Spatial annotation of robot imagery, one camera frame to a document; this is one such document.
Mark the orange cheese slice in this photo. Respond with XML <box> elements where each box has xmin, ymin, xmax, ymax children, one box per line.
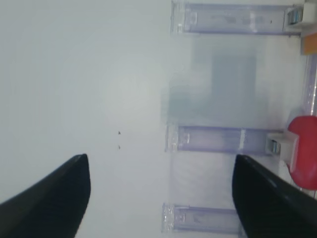
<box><xmin>301</xmin><ymin>33</ymin><xmax>317</xmax><ymax>56</ymax></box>

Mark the red tomato slice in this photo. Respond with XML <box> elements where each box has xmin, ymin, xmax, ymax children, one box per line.
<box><xmin>288</xmin><ymin>116</ymin><xmax>317</xmax><ymax>190</ymax></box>

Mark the cheese pusher block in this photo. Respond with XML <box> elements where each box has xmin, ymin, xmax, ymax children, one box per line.
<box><xmin>284</xmin><ymin>0</ymin><xmax>317</xmax><ymax>37</ymax></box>

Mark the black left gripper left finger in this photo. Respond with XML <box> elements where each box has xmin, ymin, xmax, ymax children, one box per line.
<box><xmin>0</xmin><ymin>154</ymin><xmax>89</xmax><ymax>238</ymax></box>

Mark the tomato pusher block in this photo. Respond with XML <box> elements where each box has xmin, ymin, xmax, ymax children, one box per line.
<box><xmin>265</xmin><ymin>131</ymin><xmax>299</xmax><ymax>164</ymax></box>

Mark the clear acrylic rack left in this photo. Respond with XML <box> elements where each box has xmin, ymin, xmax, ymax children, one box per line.
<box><xmin>161</xmin><ymin>0</ymin><xmax>317</xmax><ymax>238</ymax></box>

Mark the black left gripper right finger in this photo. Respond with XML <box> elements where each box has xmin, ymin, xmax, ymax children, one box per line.
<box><xmin>233</xmin><ymin>155</ymin><xmax>317</xmax><ymax>238</ymax></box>

